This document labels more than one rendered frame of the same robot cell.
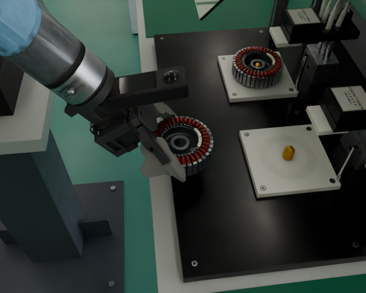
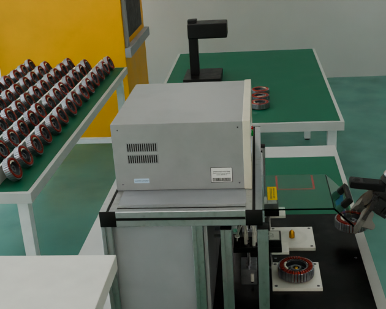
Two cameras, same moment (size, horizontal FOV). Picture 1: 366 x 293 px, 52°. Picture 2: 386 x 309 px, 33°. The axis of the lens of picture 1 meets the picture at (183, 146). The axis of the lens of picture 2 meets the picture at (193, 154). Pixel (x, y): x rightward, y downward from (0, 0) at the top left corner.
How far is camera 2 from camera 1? 249 cm
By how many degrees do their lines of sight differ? 108
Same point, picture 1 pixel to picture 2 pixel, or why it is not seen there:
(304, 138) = not seen: hidden behind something
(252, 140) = (309, 243)
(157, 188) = (363, 242)
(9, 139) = not seen: outside the picture
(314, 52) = (254, 264)
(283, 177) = (297, 230)
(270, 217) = (307, 224)
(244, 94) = not seen: hidden behind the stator
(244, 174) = (316, 236)
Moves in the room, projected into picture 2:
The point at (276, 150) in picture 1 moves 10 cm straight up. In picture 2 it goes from (296, 239) to (296, 213)
